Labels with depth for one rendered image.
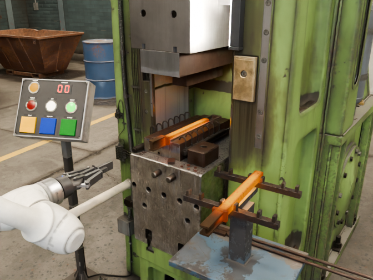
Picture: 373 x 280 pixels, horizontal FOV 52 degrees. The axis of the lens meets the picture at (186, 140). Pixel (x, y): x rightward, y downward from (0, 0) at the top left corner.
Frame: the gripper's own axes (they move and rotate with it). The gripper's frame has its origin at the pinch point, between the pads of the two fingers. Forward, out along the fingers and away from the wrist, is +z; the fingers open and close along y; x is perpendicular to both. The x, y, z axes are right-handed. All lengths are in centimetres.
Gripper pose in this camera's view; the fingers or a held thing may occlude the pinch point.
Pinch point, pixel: (104, 167)
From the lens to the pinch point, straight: 139.7
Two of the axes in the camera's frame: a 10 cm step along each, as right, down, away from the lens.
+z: 5.8, -2.9, 7.6
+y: 8.1, 2.1, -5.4
